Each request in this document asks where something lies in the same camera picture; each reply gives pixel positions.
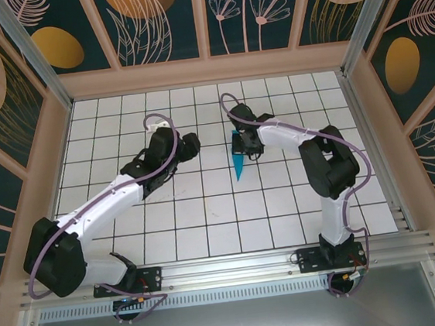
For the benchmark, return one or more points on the blue paper sheet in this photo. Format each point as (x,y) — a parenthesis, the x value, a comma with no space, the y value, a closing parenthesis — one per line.
(240,168)

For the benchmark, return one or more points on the aluminium corner post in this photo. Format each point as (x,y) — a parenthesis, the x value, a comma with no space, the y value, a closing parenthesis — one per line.
(34,53)
(365,19)

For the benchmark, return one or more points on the small yellow connector plug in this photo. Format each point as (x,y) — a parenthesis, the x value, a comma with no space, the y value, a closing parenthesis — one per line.
(346,276)
(141,298)

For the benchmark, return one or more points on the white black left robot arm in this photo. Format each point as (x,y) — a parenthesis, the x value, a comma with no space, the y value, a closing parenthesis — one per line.
(56,258)

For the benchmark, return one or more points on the aluminium table side rail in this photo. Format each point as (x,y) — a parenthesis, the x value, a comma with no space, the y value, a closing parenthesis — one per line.
(361,116)

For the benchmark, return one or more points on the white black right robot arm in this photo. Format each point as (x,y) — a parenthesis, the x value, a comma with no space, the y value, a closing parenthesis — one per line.
(326,159)

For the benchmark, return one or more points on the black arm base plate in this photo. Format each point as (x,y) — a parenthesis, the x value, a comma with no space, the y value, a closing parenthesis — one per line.
(309,260)
(152,279)

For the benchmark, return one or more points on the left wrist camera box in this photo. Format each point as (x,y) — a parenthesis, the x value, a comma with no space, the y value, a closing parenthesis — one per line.
(158,127)

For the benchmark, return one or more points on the grey metal sheet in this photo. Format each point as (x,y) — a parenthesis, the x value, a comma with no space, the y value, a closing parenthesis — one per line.
(234,324)

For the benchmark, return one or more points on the wall panel orange circle leaves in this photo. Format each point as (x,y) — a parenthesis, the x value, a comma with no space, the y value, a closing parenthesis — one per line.
(140,23)

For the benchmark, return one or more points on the wall panel oval and feather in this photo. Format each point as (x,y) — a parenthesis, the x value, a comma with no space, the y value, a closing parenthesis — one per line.
(402,65)

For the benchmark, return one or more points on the wall panel with orange oval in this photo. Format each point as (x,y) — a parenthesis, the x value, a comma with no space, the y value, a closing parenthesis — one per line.
(57,47)

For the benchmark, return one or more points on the wall panel with pink flowers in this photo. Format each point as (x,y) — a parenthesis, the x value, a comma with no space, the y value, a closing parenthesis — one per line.
(248,12)

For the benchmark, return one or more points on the long aluminium mounting rail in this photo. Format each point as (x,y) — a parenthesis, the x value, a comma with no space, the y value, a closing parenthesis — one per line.
(228,265)

